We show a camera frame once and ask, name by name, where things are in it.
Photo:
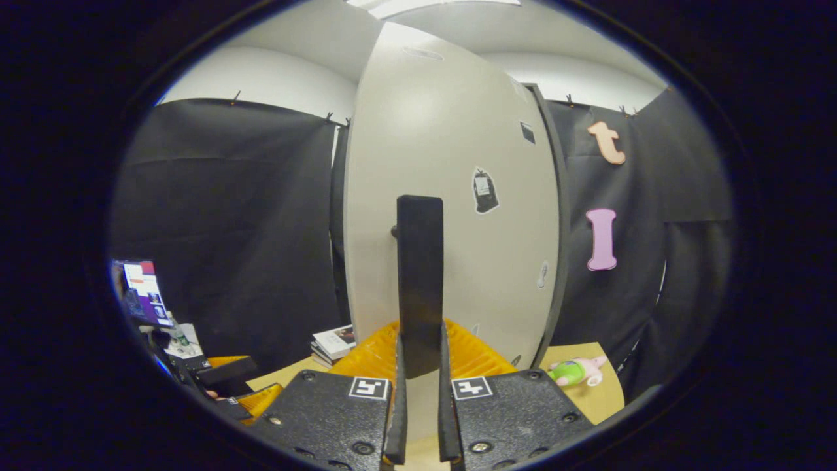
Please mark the computer monitor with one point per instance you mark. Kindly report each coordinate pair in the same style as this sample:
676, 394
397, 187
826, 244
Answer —
142, 291

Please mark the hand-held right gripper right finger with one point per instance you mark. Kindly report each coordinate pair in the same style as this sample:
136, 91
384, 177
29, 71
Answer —
447, 425

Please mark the stack of books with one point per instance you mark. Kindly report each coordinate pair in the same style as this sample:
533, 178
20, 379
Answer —
333, 343

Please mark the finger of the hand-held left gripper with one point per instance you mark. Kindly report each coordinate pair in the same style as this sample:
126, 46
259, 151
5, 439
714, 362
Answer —
229, 371
261, 400

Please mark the long ceiling light panel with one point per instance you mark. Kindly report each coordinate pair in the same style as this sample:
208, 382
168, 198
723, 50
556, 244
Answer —
425, 6

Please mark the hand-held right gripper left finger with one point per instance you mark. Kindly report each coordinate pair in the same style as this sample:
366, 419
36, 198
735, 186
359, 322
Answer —
396, 425

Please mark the grey cabinet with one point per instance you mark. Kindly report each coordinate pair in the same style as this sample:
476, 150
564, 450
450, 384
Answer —
557, 196

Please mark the clear plastic water bottle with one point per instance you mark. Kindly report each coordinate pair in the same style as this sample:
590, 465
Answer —
178, 332

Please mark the black backdrop cloth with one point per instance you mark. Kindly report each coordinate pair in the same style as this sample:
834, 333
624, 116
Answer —
229, 216

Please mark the beige cabinet door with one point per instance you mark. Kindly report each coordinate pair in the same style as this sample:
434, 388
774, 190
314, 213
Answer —
418, 131

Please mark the green and pink plush toy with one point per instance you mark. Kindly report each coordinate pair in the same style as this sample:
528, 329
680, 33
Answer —
572, 371

